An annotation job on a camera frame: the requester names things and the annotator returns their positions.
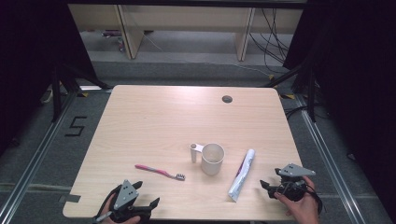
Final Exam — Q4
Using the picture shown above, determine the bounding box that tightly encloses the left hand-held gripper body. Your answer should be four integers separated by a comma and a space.
108, 179, 153, 223

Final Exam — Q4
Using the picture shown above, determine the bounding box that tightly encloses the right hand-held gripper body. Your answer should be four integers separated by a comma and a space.
267, 163, 316, 202

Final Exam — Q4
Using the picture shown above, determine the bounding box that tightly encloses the pink toothbrush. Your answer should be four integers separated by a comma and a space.
134, 163, 187, 182

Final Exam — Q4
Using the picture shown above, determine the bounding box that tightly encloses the white toothpaste tube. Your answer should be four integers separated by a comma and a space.
227, 148, 257, 203

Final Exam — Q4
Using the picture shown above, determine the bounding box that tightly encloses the white cup with handle holder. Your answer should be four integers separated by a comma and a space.
190, 142, 226, 176

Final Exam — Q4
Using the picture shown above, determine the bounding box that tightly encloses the person's left hand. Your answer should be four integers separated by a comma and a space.
98, 193, 142, 224

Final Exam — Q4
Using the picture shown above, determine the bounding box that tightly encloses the person's right hand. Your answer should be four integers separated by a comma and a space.
274, 175, 321, 224

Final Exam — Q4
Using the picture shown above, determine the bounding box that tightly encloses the silver plug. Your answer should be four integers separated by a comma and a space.
92, 211, 113, 224

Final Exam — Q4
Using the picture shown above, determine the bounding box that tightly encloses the black tape strip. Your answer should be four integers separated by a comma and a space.
58, 193, 82, 204

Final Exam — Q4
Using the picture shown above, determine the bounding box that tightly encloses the black metal stand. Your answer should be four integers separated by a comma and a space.
49, 60, 112, 123
263, 60, 319, 123

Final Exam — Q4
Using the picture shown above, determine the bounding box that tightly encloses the black curtain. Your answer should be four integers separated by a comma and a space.
282, 0, 396, 216
0, 0, 98, 157

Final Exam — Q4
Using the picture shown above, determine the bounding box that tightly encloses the small colourful clutter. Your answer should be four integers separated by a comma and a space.
100, 29, 126, 53

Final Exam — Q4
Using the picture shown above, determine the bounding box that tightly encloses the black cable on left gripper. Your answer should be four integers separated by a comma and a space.
96, 184, 123, 218

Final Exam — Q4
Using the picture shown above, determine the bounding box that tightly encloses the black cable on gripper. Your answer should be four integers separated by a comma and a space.
304, 182, 325, 217
96, 184, 123, 218

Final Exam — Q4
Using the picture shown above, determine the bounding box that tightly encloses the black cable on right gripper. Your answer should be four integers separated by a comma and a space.
304, 182, 325, 217

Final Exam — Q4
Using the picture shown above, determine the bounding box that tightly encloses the aluminium floor rail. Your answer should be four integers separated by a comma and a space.
0, 91, 78, 224
293, 92, 367, 224

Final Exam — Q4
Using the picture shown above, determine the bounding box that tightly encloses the bundle of black cables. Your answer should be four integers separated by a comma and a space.
248, 7, 291, 75

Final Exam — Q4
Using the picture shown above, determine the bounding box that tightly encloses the light wooden desk frame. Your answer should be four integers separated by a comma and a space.
67, 3, 304, 62

